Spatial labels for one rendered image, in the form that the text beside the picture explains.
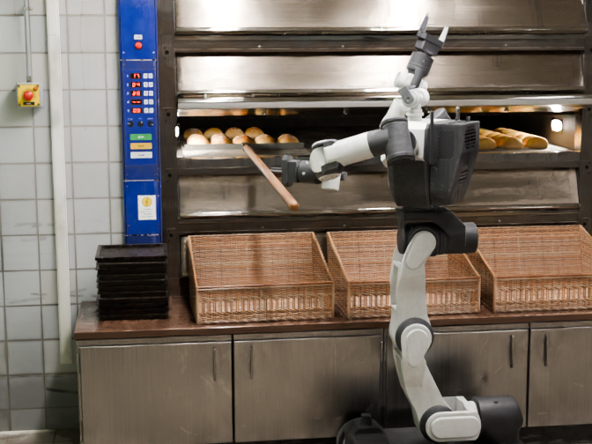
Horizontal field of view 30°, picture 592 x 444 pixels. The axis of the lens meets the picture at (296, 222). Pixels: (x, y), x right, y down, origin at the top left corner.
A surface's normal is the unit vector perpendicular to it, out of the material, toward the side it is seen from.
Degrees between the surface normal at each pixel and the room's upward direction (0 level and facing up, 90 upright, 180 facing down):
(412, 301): 90
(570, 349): 89
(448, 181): 90
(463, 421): 90
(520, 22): 70
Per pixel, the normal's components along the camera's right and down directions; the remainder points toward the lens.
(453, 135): -0.47, 0.14
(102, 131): 0.13, 0.16
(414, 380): 0.09, 0.56
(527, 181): 0.12, -0.18
